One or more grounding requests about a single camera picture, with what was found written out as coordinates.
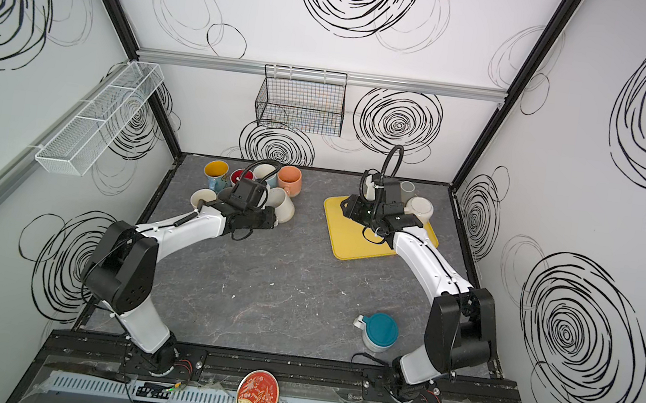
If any cream mug red inside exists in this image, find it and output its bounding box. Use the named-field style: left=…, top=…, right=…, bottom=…
left=230, top=168, right=255, bottom=186

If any light blue mug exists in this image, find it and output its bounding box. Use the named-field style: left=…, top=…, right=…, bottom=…
left=253, top=164, right=277, bottom=188

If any pink mug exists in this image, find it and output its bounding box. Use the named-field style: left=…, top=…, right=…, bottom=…
left=190, top=188, right=218, bottom=209

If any yellow plastic tray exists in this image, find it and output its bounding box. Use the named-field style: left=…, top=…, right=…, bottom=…
left=316, top=192, right=444, bottom=274

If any blue patterned mug yellow inside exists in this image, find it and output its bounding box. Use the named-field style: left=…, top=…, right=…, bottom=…
left=203, top=160, right=231, bottom=194

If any peach mug cream base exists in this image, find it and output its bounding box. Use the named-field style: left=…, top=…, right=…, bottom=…
left=277, top=165, right=303, bottom=198

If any large grey mug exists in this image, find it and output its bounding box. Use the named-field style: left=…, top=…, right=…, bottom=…
left=217, top=187, right=233, bottom=202

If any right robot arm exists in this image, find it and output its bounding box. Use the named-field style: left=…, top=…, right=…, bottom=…
left=341, top=169, right=497, bottom=386

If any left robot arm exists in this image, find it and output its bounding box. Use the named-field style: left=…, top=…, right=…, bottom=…
left=81, top=179, right=278, bottom=376

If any grey mug at back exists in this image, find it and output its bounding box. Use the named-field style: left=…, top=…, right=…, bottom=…
left=399, top=181, right=417, bottom=205

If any white mug on tray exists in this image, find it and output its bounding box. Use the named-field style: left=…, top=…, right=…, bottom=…
left=404, top=196, right=434, bottom=224

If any white jar teal lid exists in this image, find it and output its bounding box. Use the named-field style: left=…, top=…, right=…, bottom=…
left=353, top=313, right=399, bottom=353

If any red round tin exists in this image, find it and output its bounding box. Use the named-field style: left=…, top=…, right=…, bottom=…
left=236, top=370, right=281, bottom=403

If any black wire basket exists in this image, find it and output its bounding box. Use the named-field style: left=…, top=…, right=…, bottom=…
left=254, top=64, right=349, bottom=137

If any white wire shelf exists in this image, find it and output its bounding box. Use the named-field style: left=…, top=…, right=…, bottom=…
left=35, top=61, right=164, bottom=176

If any white slotted cable duct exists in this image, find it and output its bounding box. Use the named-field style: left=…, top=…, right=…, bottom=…
left=36, top=370, right=336, bottom=403

